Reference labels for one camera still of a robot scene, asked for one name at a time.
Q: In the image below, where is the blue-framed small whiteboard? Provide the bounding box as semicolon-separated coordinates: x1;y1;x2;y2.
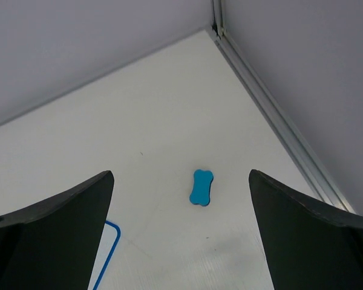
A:
88;221;121;290

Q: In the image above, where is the blue foam whiteboard eraser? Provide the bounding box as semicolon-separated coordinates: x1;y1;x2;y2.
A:
189;169;214;207

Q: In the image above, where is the right aluminium frame post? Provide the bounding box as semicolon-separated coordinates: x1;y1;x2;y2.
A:
211;1;356;214

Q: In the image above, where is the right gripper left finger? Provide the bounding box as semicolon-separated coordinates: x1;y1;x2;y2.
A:
0;170;114;289

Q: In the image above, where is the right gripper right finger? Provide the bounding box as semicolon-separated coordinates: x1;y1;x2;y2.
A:
249;170;363;289

